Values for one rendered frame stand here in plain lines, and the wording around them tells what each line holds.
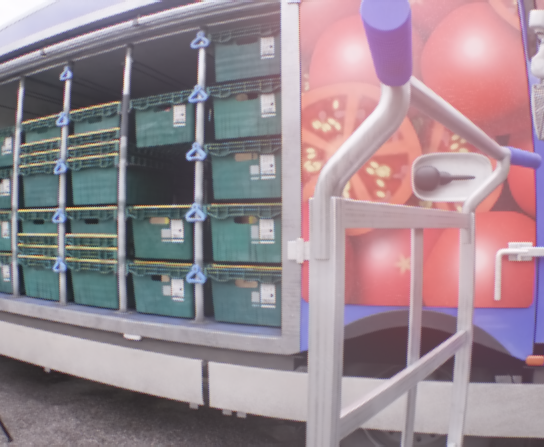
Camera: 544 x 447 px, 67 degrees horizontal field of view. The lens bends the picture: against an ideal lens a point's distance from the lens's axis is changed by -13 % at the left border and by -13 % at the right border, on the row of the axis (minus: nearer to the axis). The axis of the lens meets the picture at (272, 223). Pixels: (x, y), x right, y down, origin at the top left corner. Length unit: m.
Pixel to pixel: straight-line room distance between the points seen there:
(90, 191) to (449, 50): 1.87
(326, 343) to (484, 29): 1.52
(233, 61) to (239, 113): 0.26
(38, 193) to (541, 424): 2.77
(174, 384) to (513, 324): 1.42
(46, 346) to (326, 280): 2.32
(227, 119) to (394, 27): 1.85
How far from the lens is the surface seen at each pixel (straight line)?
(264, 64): 2.13
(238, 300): 2.07
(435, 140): 1.70
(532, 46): 1.79
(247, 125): 2.09
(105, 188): 2.49
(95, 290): 2.56
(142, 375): 2.24
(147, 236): 2.30
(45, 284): 2.86
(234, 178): 2.06
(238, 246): 2.05
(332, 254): 0.45
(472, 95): 1.74
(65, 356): 2.58
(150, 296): 2.32
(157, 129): 2.32
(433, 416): 1.81
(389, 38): 0.33
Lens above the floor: 1.07
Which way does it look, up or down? 1 degrees up
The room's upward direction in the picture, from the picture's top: straight up
